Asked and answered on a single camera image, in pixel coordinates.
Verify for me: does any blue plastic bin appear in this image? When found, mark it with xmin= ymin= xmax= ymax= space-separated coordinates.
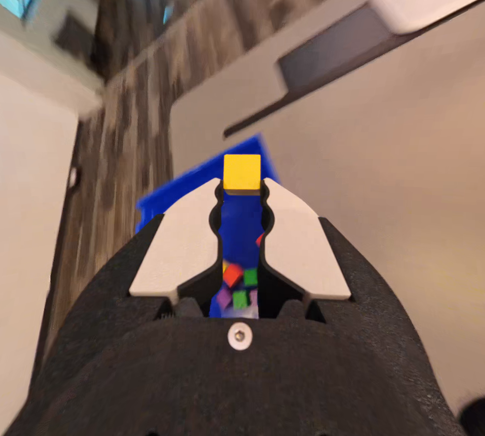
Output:
xmin=134 ymin=133 xmax=281 ymax=319

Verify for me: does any dark low cabinet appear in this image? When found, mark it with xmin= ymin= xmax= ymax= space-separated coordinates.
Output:
xmin=55 ymin=13 xmax=99 ymax=65

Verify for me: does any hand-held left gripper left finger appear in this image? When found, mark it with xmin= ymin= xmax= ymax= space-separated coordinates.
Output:
xmin=129 ymin=177 xmax=224 ymax=306

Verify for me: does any black desk panel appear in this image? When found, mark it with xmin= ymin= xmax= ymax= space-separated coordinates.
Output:
xmin=278 ymin=6 xmax=395 ymax=93

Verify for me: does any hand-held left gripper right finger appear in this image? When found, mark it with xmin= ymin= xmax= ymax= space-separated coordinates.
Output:
xmin=259 ymin=177 xmax=352 ymax=306

